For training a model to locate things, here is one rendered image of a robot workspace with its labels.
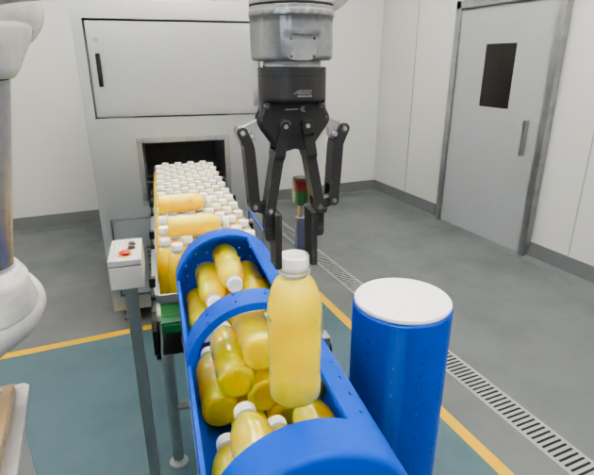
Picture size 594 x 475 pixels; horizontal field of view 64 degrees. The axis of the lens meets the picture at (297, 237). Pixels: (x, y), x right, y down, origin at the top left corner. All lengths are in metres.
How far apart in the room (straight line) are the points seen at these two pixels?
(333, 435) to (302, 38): 0.47
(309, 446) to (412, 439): 0.92
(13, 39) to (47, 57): 4.54
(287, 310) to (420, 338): 0.78
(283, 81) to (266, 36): 0.05
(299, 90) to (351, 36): 5.79
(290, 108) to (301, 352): 0.30
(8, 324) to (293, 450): 0.69
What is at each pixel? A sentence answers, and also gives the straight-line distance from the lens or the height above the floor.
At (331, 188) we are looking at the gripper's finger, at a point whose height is 1.54.
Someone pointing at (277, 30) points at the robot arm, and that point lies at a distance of 0.52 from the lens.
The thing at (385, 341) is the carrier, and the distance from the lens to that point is 1.35.
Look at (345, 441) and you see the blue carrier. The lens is 0.66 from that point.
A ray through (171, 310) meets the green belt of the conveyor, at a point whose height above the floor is 0.90.
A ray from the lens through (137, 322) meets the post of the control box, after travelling 1.77.
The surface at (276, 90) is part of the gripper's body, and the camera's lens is 0.53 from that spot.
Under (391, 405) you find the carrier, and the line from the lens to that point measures 1.46.
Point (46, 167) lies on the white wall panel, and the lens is 5.60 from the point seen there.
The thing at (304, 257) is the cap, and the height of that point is 1.45.
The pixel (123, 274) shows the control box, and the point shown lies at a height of 1.05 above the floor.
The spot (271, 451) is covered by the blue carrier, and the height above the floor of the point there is 1.22.
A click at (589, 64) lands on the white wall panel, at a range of 4.42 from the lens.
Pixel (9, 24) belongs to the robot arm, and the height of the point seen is 1.73.
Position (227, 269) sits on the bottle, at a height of 1.19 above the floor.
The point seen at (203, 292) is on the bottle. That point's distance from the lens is 1.25.
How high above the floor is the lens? 1.68
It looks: 20 degrees down
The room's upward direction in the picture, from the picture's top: straight up
